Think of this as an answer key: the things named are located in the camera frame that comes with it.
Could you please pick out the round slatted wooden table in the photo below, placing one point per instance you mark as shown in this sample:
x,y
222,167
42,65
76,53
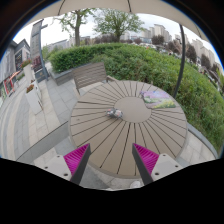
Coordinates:
x,y
159,130

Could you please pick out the tall grey sign pillar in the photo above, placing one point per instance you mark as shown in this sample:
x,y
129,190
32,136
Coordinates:
x,y
38,65

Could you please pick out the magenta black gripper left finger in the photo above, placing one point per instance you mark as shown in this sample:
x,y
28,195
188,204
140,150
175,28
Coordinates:
x,y
77,161

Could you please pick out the brown slatted outdoor chair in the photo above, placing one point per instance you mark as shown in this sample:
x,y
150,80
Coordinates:
x,y
89,74

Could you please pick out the white planter box with flowers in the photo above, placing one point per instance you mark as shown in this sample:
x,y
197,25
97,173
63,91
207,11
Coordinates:
x,y
33,96

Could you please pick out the trimmed green hedge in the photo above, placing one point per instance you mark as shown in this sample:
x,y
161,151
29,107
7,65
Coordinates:
x,y
200,100

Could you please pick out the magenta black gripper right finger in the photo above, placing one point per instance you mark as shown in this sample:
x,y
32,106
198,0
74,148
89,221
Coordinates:
x,y
145,160

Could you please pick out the white planter box far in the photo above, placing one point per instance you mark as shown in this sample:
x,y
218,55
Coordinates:
x,y
27,69

